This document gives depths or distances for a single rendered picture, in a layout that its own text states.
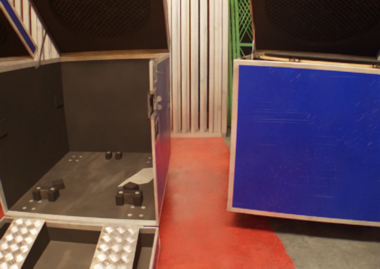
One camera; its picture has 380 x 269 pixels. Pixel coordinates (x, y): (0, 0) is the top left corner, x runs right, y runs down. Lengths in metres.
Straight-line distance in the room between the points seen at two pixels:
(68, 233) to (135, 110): 1.10
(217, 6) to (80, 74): 1.66
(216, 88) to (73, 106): 1.57
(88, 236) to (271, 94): 1.16
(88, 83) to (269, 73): 1.46
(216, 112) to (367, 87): 2.15
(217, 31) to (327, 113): 2.07
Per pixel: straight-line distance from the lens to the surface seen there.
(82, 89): 2.38
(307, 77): 1.38
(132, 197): 1.65
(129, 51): 2.26
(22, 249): 1.56
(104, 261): 1.38
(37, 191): 1.82
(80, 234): 1.63
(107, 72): 2.30
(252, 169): 1.49
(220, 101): 3.24
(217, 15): 3.26
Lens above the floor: 1.03
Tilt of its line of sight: 16 degrees down
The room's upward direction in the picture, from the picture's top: straight up
